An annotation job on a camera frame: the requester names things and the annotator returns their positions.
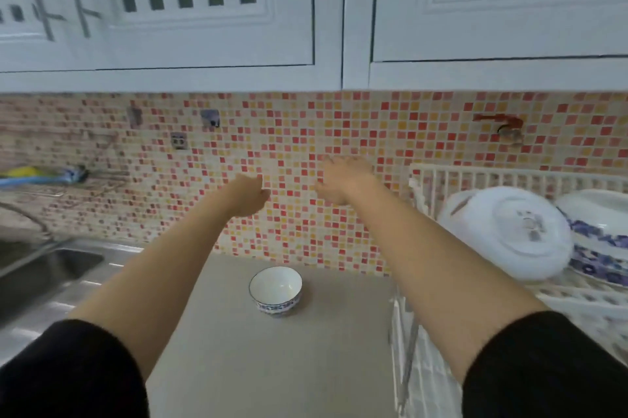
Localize stainless steel sink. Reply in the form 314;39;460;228
0;236;145;367

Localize person's right hand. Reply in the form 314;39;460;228
314;155;377;206

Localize white bowl with blue flowers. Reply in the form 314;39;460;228
555;189;628;288

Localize white wall cabinet door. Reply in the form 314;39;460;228
371;0;628;64
0;0;316;74

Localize person's left hand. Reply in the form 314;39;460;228
227;173;271;218

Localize white plastic dish rack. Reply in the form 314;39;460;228
390;162;628;418

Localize metal wall rack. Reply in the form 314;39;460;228
0;128;133;200

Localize red handled wall tap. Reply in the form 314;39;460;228
473;113;526;145

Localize blue and yellow brush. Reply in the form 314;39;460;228
0;165;90;189

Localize white plate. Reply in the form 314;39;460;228
437;186;575;282

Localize person's right forearm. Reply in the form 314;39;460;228
343;182;550;384

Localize white bowl with blue rim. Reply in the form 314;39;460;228
248;266;304;318

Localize person's left forearm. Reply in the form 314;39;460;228
69;189;246;381

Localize chrome sink faucet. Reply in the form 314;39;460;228
0;201;74;281

